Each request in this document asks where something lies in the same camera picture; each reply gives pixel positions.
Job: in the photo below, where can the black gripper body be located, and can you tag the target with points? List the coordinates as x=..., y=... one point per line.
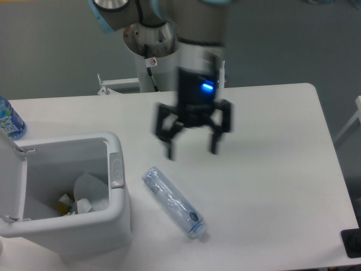
x=196, y=95

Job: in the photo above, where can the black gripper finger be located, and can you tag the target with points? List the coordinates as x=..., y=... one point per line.
x=168, y=124
x=224, y=127

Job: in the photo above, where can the crushed clear plastic bottle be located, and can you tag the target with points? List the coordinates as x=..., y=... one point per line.
x=176, y=204

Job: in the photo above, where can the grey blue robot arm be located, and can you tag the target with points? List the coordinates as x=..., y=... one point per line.
x=195, y=32

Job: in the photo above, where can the yellow white trash pieces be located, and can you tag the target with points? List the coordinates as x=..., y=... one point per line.
x=65, y=204

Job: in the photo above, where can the white plastic trash can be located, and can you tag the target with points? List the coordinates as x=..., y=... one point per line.
x=35, y=173

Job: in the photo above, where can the blue labelled water bottle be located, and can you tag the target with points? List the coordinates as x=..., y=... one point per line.
x=11, y=122

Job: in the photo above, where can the black clamp at table edge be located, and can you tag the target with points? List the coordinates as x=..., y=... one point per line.
x=351, y=241

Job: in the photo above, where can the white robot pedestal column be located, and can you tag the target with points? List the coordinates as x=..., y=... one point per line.
x=152, y=74

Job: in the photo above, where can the white pedestal base frame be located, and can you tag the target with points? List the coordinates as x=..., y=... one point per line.
x=110, y=86

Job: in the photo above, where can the white frame at right edge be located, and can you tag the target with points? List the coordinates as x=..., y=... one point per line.
x=349, y=128

